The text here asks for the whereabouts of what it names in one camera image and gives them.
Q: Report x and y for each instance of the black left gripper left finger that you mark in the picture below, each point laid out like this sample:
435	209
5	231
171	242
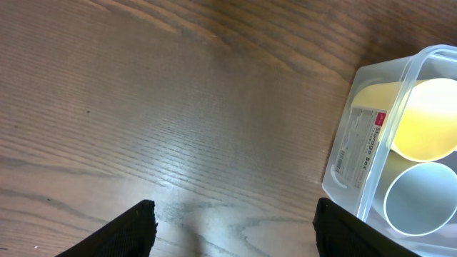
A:
133	233

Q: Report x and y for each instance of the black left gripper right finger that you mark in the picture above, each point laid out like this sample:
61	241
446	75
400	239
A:
341	234

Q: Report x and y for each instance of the grey plastic cup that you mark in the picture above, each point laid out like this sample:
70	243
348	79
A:
415	198

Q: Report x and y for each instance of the yellow plastic cup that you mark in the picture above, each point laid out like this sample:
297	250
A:
427	129

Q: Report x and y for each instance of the clear plastic container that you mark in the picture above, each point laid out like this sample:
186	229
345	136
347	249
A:
368	125

